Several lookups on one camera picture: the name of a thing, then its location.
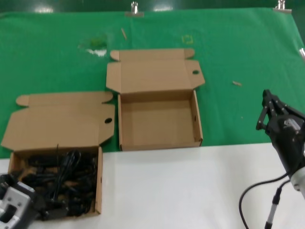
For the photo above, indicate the green table cloth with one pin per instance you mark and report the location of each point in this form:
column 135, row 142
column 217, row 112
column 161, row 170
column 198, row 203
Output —
column 47, row 59

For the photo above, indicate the small wood chip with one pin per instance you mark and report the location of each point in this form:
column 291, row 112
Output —
column 237, row 83

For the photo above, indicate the thin pale sticks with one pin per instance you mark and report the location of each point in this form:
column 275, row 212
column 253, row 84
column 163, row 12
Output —
column 302, row 53

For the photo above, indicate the empty open cardboard box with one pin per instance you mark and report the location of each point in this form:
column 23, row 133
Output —
column 155, row 119

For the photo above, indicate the silver binder clip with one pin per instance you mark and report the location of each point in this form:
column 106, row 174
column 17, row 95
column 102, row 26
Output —
column 282, row 9
column 134, row 13

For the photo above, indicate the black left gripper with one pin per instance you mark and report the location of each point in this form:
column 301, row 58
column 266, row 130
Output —
column 37, row 207

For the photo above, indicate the small wooden stick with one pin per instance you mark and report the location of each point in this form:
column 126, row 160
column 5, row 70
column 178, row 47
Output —
column 123, row 33

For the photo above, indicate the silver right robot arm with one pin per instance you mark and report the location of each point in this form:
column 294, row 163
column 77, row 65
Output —
column 300, row 183

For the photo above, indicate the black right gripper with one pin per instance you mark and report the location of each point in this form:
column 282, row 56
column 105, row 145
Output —
column 288, row 143

